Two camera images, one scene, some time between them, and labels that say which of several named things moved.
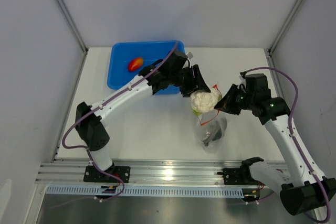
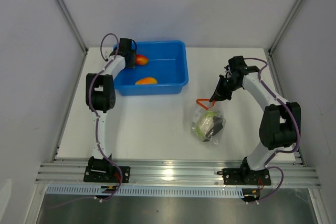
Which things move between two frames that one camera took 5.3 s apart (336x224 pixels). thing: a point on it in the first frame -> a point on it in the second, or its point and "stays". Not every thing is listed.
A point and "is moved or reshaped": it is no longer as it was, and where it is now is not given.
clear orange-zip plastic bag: (211, 127) is moved or reshaped
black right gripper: (226, 104) -> (219, 94)
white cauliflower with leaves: (202, 101) -> (206, 124)
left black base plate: (91, 174) stays
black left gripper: (195, 84) -> (133, 53)
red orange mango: (135, 64) is moved or reshaped
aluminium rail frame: (71, 171) stays
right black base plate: (238, 176) stays
